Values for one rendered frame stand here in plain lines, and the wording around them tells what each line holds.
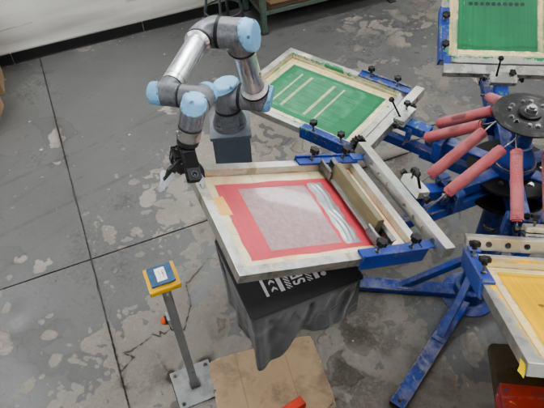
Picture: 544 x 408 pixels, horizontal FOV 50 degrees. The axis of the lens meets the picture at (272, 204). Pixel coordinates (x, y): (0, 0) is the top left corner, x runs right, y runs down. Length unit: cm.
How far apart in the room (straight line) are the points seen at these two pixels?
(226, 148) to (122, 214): 157
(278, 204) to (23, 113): 333
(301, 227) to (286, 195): 19
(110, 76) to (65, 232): 181
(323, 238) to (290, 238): 14
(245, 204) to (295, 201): 21
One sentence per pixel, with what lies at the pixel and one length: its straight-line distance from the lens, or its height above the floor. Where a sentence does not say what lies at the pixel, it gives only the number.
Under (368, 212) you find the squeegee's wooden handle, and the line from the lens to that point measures 224.
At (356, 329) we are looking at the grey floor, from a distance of 333.
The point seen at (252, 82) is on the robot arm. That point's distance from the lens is 234.
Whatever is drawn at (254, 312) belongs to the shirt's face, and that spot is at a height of 95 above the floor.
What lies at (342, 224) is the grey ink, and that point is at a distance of 227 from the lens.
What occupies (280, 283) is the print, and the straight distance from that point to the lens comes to 232.
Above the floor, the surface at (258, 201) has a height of 123.
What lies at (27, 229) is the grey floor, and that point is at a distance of 419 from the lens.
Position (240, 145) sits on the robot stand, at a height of 114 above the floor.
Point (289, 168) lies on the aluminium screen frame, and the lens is 243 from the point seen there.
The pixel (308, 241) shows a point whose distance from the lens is 214.
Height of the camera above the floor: 284
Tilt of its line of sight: 46 degrees down
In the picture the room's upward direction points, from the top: 4 degrees counter-clockwise
